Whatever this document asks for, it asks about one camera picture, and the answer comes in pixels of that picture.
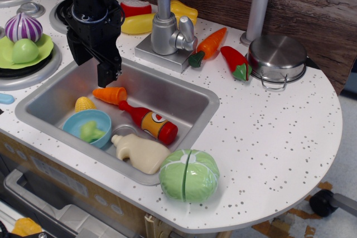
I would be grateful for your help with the green plastic plate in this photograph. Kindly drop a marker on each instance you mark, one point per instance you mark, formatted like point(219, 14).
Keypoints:
point(44, 44)

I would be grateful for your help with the light blue plastic bowl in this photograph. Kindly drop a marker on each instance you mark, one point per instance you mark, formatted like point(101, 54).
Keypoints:
point(104, 123)

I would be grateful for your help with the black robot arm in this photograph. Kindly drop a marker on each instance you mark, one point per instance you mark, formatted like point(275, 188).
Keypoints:
point(93, 29)

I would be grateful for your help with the red toy ketchup bottle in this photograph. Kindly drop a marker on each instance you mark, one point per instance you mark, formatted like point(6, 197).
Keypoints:
point(151, 122)

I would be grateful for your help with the light green toy lime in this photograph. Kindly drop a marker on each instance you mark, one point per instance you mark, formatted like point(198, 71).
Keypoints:
point(24, 50)

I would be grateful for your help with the orange toy carrot piece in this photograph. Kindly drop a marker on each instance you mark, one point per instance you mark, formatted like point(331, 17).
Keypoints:
point(111, 95)

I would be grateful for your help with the green toy cabbage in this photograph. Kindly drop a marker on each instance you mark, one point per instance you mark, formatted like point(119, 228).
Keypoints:
point(189, 175)

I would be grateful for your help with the grey stove knob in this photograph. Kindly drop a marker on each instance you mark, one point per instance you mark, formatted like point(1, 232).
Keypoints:
point(32, 9)

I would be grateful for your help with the green toy broccoli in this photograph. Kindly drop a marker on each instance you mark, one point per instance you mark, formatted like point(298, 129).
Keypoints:
point(89, 132)

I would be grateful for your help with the cream toy squeeze bottle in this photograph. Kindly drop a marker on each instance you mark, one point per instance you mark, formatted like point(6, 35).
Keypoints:
point(144, 154)

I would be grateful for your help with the yellow toy corn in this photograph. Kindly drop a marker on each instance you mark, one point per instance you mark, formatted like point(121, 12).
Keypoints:
point(84, 103)

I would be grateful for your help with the black caster wheel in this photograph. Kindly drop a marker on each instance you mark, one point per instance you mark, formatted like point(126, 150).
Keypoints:
point(320, 203)

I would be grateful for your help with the silver toy faucet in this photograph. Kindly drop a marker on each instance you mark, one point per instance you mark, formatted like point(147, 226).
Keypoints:
point(171, 41)

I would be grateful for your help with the red toy chili pepper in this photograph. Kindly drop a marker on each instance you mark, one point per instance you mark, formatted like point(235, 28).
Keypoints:
point(237, 63)

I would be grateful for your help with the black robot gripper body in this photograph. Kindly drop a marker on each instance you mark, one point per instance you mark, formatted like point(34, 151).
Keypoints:
point(98, 25)

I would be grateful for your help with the orange toy carrot with stem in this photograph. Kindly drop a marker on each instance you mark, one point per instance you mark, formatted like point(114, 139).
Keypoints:
point(207, 48)

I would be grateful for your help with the purple striped toy onion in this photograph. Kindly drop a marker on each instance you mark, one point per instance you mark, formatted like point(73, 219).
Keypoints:
point(23, 26)

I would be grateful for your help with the stainless steel pot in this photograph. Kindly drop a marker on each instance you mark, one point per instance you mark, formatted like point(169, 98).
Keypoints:
point(276, 60)

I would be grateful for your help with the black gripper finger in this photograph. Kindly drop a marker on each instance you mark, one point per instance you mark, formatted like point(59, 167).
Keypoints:
point(78, 50)
point(107, 73)

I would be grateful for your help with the light blue toy piece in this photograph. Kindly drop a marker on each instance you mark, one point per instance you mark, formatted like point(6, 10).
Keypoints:
point(6, 98)

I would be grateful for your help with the yellow toy pepper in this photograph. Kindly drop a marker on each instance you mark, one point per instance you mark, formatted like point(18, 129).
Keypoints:
point(179, 9)

